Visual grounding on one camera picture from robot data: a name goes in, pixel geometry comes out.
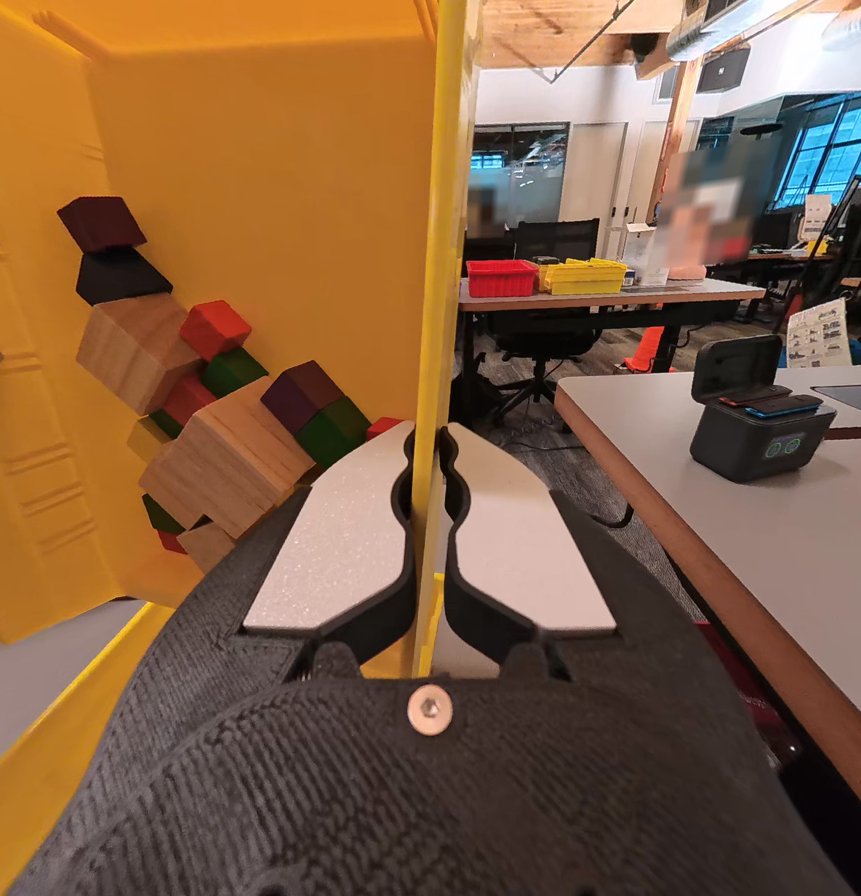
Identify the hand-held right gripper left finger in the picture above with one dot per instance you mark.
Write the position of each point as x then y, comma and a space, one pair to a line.
332, 539

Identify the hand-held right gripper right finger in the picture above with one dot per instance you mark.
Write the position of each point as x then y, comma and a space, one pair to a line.
528, 546

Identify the pile of wooden cubes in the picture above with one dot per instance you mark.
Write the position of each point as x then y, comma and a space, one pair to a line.
227, 448

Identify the yellow plastic box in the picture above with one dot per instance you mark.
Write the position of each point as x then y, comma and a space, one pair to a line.
262, 175
25, 826

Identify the white cardboard box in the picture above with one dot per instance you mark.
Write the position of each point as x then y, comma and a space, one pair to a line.
640, 255

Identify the orange cone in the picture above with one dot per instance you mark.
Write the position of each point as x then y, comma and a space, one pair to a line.
647, 353

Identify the black battery charging case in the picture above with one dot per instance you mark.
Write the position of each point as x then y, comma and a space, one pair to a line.
752, 448

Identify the white table with wooden edge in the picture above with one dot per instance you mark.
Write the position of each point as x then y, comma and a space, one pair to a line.
787, 532

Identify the red plastic bin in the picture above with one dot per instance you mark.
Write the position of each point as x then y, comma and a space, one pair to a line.
500, 278

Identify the black battery red trim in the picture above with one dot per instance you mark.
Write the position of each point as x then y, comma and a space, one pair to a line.
752, 395

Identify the yellow plastic bin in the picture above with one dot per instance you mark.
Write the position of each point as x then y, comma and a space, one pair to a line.
584, 278

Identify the grey top office desk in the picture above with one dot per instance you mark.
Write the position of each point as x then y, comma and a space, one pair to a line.
668, 290

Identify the black battery blue trim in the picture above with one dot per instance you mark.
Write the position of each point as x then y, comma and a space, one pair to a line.
784, 406

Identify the black office chair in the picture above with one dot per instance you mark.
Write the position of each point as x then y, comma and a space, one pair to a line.
556, 241

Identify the black table mat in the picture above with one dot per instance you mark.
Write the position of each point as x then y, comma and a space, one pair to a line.
850, 397

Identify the printed paper sign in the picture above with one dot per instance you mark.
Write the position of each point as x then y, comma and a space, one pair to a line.
819, 336

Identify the white door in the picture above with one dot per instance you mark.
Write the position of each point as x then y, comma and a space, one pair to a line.
598, 175

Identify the wooden support column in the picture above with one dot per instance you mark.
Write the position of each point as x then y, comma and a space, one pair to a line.
679, 126

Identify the large paned window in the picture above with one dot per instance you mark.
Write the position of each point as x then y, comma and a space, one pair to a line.
833, 150

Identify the black wall speaker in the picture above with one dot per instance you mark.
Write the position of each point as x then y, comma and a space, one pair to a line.
723, 70

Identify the silver ceiling duct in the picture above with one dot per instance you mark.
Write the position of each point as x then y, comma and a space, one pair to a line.
724, 21

